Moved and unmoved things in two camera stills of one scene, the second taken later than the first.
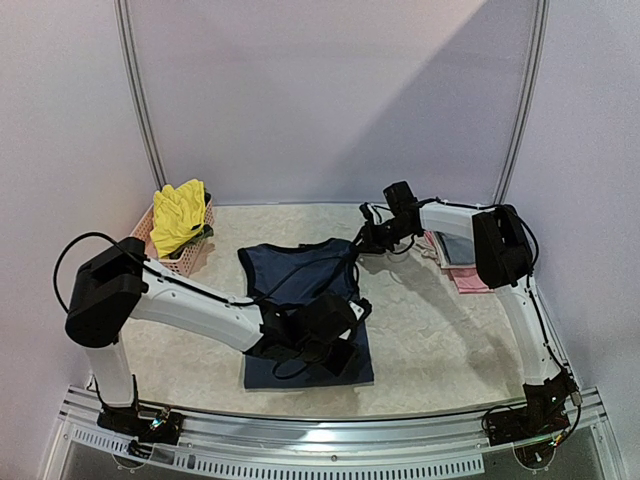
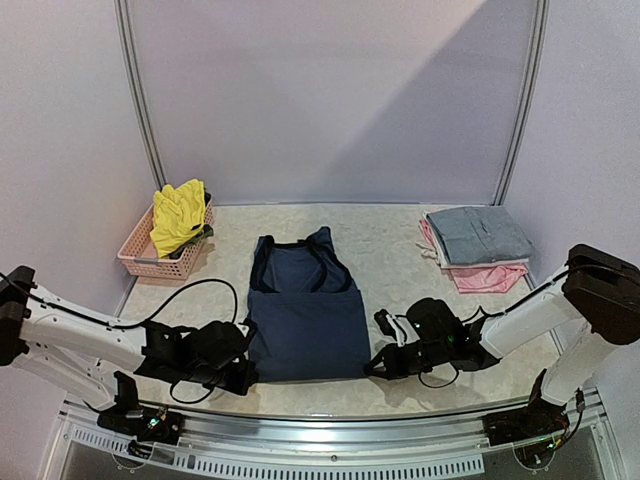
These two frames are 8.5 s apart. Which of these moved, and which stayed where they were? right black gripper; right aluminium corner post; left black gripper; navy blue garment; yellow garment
Moved: left black gripper; right black gripper; navy blue garment
Stayed: yellow garment; right aluminium corner post
